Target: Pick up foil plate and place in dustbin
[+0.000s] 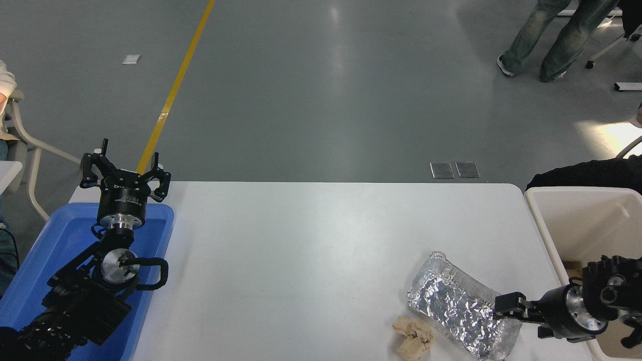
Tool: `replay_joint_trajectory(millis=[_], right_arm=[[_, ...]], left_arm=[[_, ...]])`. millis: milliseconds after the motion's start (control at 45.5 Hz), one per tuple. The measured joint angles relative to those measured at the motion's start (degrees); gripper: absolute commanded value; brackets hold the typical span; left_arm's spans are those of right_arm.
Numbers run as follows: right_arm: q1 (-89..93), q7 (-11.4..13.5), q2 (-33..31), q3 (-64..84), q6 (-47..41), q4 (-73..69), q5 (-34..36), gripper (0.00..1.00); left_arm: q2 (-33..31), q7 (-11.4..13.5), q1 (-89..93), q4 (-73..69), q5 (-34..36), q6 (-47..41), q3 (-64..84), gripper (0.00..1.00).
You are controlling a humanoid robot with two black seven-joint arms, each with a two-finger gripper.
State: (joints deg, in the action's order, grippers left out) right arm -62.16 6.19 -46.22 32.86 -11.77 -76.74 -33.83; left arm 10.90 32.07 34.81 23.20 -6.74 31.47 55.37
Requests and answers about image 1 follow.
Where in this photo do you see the small white side table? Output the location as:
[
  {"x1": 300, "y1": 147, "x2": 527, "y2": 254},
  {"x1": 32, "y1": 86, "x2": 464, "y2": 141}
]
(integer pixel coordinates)
[{"x1": 0, "y1": 160, "x2": 23, "y2": 195}]

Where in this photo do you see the person in dark sleeve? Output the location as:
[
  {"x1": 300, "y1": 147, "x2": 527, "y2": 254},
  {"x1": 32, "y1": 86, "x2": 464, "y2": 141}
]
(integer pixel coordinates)
[{"x1": 525, "y1": 154, "x2": 642, "y2": 195}]

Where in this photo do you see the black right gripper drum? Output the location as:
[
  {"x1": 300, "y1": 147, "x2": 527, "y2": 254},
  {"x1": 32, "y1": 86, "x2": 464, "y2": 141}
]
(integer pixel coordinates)
[{"x1": 541, "y1": 285, "x2": 572, "y2": 331}]

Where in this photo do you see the large pale bin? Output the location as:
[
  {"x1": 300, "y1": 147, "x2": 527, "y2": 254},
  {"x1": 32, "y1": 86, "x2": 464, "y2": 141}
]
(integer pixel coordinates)
[{"x1": 524, "y1": 187, "x2": 642, "y2": 361}]

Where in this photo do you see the walking person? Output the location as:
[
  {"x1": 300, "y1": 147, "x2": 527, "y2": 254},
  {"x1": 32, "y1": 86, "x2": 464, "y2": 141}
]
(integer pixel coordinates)
[{"x1": 497, "y1": 0, "x2": 620, "y2": 83}]

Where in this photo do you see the crumpled tan paper ball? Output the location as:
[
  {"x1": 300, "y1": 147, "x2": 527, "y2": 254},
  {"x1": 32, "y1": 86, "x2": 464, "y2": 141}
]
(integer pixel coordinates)
[{"x1": 392, "y1": 316, "x2": 435, "y2": 361}]

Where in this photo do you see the white curved chair frame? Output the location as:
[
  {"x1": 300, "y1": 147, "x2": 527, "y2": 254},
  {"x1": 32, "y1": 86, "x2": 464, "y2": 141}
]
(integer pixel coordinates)
[{"x1": 616, "y1": 135, "x2": 642, "y2": 159}]

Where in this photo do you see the seated person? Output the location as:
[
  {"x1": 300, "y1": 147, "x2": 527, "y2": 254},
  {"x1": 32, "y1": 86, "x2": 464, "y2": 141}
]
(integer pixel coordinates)
[{"x1": 0, "y1": 59, "x2": 21, "y2": 296}]

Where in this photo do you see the white frame chair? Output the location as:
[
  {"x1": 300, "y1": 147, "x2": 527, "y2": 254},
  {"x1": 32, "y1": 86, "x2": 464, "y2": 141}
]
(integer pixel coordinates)
[{"x1": 5, "y1": 90, "x2": 81, "y2": 221}]

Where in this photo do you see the silver foil tray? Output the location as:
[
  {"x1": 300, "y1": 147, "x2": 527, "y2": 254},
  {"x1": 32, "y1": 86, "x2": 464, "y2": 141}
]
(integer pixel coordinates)
[{"x1": 407, "y1": 251, "x2": 523, "y2": 360}]

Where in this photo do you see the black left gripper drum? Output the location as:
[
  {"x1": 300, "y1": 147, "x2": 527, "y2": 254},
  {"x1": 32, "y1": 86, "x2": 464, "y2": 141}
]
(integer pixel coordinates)
[{"x1": 97, "y1": 170, "x2": 151, "y2": 218}]

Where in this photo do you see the office chair white base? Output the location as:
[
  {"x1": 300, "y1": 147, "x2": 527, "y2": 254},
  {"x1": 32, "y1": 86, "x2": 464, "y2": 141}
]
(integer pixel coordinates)
[{"x1": 585, "y1": 0, "x2": 642, "y2": 70}]

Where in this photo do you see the blue plastic tray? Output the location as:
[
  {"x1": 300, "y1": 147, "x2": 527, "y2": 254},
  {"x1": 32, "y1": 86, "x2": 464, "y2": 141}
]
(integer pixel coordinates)
[{"x1": 0, "y1": 202, "x2": 175, "y2": 361}]

